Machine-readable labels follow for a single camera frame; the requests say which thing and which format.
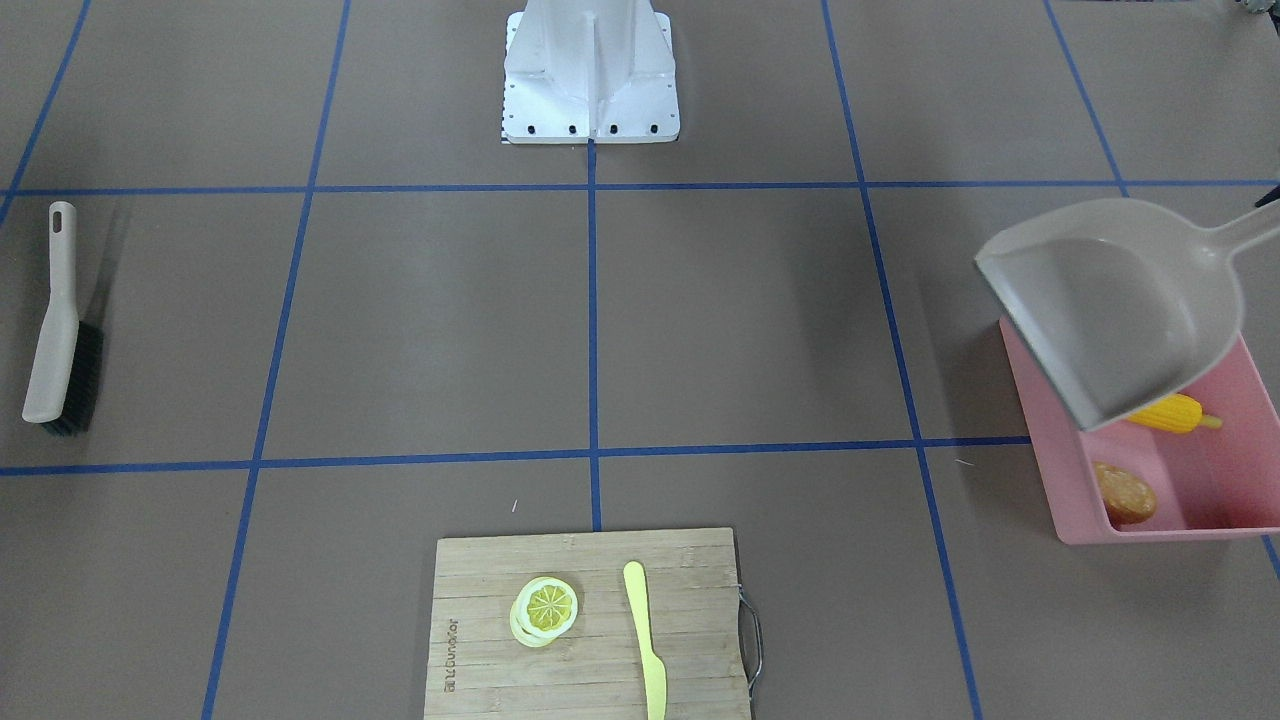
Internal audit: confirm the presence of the pink plastic bin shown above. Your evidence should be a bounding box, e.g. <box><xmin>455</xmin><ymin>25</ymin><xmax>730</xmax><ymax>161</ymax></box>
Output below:
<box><xmin>998</xmin><ymin>319</ymin><xmax>1279</xmax><ymax>544</ymax></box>

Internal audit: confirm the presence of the bamboo cutting board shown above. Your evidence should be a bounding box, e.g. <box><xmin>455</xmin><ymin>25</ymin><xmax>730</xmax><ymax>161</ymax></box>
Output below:
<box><xmin>424</xmin><ymin>527</ymin><xmax>753</xmax><ymax>719</ymax></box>

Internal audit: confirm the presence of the brown toy potato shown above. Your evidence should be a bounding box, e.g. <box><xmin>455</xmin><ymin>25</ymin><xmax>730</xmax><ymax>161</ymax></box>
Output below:
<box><xmin>1092</xmin><ymin>462</ymin><xmax>1158</xmax><ymax>527</ymax></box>

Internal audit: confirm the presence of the beige hand brush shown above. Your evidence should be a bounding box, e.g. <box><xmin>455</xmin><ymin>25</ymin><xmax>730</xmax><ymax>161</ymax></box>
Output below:
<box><xmin>22</xmin><ymin>201</ymin><xmax>105</xmax><ymax>437</ymax></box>

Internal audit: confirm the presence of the beige plastic dustpan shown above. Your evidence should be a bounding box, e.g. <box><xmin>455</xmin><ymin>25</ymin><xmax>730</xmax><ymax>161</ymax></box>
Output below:
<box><xmin>974</xmin><ymin>199</ymin><xmax>1279</xmax><ymax>430</ymax></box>

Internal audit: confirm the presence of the yellow toy lemon slice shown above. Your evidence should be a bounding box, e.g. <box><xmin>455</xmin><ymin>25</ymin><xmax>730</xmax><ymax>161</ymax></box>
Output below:
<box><xmin>509</xmin><ymin>577</ymin><xmax>579</xmax><ymax>648</ymax></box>

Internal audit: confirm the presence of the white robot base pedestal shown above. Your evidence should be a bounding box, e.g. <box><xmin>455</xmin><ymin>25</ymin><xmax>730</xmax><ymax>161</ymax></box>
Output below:
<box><xmin>500</xmin><ymin>1</ymin><xmax>681</xmax><ymax>145</ymax></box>

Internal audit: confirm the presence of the yellow toy corn cob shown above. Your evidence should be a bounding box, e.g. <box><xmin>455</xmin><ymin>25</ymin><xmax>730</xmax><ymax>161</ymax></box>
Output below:
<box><xmin>1125</xmin><ymin>393</ymin><xmax>1222</xmax><ymax>434</ymax></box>

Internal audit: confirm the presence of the yellow plastic toy knife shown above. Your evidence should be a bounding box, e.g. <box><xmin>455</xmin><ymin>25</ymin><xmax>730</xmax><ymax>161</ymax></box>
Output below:
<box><xmin>623</xmin><ymin>560</ymin><xmax>668</xmax><ymax>719</ymax></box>

